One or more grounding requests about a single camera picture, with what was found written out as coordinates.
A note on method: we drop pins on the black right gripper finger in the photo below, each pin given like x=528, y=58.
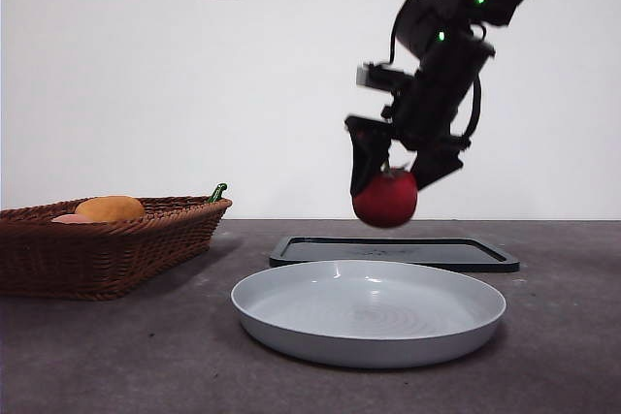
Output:
x=369, y=152
x=436, y=169

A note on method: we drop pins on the red tomato with green stem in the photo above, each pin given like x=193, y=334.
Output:
x=385, y=203

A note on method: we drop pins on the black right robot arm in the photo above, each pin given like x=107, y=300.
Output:
x=446, y=79

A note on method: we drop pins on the black rectangular tray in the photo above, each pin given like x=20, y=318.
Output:
x=436, y=254

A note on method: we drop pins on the green vegetable stem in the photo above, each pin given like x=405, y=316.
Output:
x=218, y=192

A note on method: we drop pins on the pale grey round plate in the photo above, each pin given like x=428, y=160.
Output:
x=369, y=336

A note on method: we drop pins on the brown wicker basket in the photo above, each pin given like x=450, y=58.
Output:
x=97, y=259

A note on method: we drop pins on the pink vegetable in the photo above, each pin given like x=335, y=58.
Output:
x=73, y=219

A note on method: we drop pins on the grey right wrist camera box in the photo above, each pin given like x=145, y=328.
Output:
x=369, y=75

